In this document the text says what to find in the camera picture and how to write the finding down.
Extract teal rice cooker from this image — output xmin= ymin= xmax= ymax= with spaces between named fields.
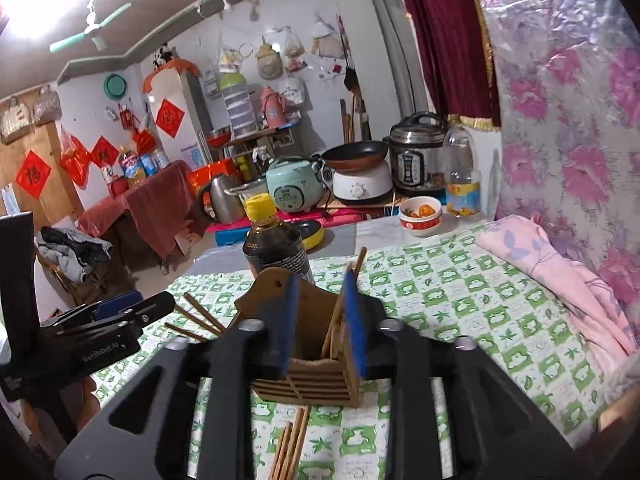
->
xmin=265 ymin=156 xmax=326 ymax=214

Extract wooden chopstick holder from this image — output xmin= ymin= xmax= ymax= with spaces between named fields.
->
xmin=233 ymin=266 xmax=364 ymax=409

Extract beige hanging bag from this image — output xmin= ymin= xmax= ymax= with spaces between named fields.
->
xmin=254 ymin=42 xmax=281 ymax=81

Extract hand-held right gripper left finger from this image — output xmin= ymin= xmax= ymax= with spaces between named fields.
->
xmin=55 ymin=271 xmax=302 ymax=480

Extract red gift box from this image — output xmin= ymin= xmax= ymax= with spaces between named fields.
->
xmin=188 ymin=159 xmax=236 ymax=196

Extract white refrigerator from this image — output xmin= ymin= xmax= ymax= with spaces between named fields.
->
xmin=142 ymin=67 xmax=214 ymax=171

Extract woven hanging bag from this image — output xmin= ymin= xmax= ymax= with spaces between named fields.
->
xmin=0 ymin=97 xmax=34 ymax=144
xmin=32 ymin=84 xmax=62 ymax=126

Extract steel kettle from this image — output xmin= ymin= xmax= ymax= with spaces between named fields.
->
xmin=197 ymin=172 xmax=246 ymax=225

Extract green printed bedsheet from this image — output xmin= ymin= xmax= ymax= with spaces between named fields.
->
xmin=92 ymin=219 xmax=627 ymax=480

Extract hanging bag of paper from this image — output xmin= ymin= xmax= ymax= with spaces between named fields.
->
xmin=309 ymin=14 xmax=346 ymax=59

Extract wooden door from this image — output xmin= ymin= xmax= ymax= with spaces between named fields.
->
xmin=0 ymin=124 xmax=84 ymax=222

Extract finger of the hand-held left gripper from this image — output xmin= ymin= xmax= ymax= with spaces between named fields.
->
xmin=49 ymin=289 xmax=145 ymax=329
xmin=41 ymin=292 xmax=177 ymax=347

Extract white electric stove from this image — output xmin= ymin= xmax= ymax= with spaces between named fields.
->
xmin=332 ymin=159 xmax=395 ymax=206

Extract pile of clothes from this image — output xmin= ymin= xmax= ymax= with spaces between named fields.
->
xmin=34 ymin=225 xmax=114 ymax=284

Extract green plastic basin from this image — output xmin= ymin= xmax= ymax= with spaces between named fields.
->
xmin=103 ymin=73 xmax=129 ymax=101

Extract yellow electric pan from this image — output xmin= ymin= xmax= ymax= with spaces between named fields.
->
xmin=297 ymin=218 xmax=327 ymax=252

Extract steel pressure cooker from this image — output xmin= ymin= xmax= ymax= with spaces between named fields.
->
xmin=388 ymin=111 xmax=449 ymax=199

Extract pink thermos jug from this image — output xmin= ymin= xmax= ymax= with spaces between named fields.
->
xmin=258 ymin=85 xmax=289 ymax=129

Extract black hanging utensil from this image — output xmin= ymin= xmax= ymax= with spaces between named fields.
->
xmin=343 ymin=17 xmax=359 ymax=91

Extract yellow white hanging bag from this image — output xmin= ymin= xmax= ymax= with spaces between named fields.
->
xmin=217 ymin=44 xmax=246 ymax=75

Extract orange cloth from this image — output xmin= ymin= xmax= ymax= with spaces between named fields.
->
xmin=142 ymin=58 xmax=204 ymax=94

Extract pile of wooden chopsticks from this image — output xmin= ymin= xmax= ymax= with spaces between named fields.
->
xmin=269 ymin=406 xmax=312 ymax=480

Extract blue pink plastic tray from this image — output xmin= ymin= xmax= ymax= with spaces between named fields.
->
xmin=204 ymin=207 xmax=401 ymax=249

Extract red plastic bag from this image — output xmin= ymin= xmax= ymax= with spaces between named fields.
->
xmin=58 ymin=127 xmax=94 ymax=186

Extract brown wooden chopstick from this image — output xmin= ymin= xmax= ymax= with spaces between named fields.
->
xmin=173 ymin=304 xmax=224 ymax=337
xmin=183 ymin=292 xmax=229 ymax=334
xmin=327 ymin=246 xmax=369 ymax=361
xmin=164 ymin=322 xmax=209 ymax=344

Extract green ceiling fan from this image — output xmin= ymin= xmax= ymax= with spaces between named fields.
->
xmin=48 ymin=0 xmax=134 ymax=55

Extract stacked containers green lid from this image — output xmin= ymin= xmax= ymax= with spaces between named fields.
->
xmin=217 ymin=72 xmax=256 ymax=139

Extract red diamond paper poster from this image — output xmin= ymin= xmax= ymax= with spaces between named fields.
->
xmin=14 ymin=149 xmax=53 ymax=191
xmin=89 ymin=134 xmax=120 ymax=169
xmin=154 ymin=98 xmax=181 ymax=139

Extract red cloth covered table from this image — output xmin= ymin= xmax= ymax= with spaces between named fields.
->
xmin=77 ymin=159 xmax=202 ymax=272

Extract grey wall pipe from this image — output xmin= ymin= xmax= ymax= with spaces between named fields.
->
xmin=359 ymin=0 xmax=407 ymax=142

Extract clear hanging plastic bag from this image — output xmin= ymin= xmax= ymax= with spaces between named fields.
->
xmin=282 ymin=27 xmax=306 ymax=74

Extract red white bowl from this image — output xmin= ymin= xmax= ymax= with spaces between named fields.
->
xmin=398 ymin=195 xmax=444 ymax=239

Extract dark sauce bottle yellow cap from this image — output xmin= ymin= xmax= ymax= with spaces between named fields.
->
xmin=242 ymin=193 xmax=316 ymax=287

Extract wicker chair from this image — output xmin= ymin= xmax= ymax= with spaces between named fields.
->
xmin=34 ymin=249 xmax=136 ymax=307

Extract person's left hand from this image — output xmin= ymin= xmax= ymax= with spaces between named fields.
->
xmin=80 ymin=375 xmax=102 ymax=412

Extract leaning wooden boards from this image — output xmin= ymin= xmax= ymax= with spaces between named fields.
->
xmin=339 ymin=89 xmax=371 ymax=144

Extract clear plastic oil bottle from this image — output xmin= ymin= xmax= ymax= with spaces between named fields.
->
xmin=443 ymin=120 xmax=484 ymax=219

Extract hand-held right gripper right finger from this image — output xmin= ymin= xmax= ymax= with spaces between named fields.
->
xmin=341 ymin=264 xmax=584 ymax=480

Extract wooden shelf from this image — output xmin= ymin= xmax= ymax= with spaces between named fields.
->
xmin=222 ymin=127 xmax=296 ymax=161

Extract floral plastic sheet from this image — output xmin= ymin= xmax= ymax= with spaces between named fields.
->
xmin=464 ymin=0 xmax=640 ymax=322

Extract orange cooking oil bottle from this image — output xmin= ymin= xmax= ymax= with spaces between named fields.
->
xmin=118 ymin=144 xmax=146 ymax=184

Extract dark red curtain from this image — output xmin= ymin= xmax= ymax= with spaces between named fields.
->
xmin=392 ymin=0 xmax=503 ymax=134

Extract pink floral blanket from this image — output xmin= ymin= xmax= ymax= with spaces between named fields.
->
xmin=474 ymin=213 xmax=640 ymax=362

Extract black frying pan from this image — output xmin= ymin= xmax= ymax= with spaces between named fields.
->
xmin=319 ymin=139 xmax=390 ymax=171

